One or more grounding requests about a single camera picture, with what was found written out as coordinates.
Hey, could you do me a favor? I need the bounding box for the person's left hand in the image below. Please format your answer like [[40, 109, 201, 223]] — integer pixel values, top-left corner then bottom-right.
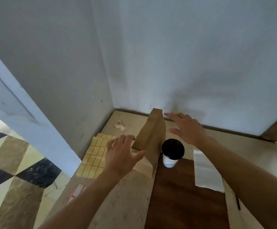
[[104, 135, 146, 180]]

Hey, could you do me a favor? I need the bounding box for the white red-bordered label sheet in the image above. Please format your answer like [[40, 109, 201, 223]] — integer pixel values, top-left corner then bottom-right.
[[65, 183, 88, 206]]

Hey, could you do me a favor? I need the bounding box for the person's right forearm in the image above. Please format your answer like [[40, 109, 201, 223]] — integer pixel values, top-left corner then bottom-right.
[[197, 137, 277, 229]]

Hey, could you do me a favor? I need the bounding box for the brown paper bag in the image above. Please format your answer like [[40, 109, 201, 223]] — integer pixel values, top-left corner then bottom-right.
[[131, 108, 166, 178]]

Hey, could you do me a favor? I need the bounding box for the white paper napkin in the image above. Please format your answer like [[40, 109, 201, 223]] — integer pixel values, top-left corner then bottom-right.
[[193, 150, 225, 193]]

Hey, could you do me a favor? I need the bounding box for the dark brown wooden board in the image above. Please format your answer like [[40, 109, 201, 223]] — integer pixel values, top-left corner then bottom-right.
[[144, 156, 230, 229]]

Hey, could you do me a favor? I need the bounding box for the person's left forearm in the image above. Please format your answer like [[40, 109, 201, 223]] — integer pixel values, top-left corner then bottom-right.
[[38, 172, 124, 229]]

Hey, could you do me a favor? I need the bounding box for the yellow sticker label sheet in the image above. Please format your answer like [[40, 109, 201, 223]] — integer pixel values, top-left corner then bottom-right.
[[75, 133, 118, 180]]

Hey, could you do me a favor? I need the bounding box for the white cup with black lid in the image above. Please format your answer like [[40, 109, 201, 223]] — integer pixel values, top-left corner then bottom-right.
[[161, 138, 185, 169]]

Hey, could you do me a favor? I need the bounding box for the person's right hand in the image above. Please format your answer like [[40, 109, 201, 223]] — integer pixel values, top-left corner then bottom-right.
[[164, 113, 208, 148]]

